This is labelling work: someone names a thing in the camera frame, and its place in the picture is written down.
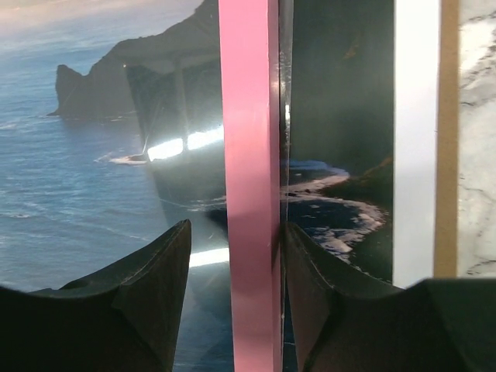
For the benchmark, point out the pink picture frame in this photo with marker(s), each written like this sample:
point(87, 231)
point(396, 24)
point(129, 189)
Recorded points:
point(248, 32)

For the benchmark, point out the seascape photo print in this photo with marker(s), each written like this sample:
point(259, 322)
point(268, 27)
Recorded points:
point(104, 146)

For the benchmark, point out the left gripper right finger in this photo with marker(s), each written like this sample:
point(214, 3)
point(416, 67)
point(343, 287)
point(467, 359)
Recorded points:
point(346, 320)

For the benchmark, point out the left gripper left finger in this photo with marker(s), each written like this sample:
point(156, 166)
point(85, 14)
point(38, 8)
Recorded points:
point(124, 317)

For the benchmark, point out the brown fibreboard backing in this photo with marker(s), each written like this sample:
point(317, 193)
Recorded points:
point(446, 233)

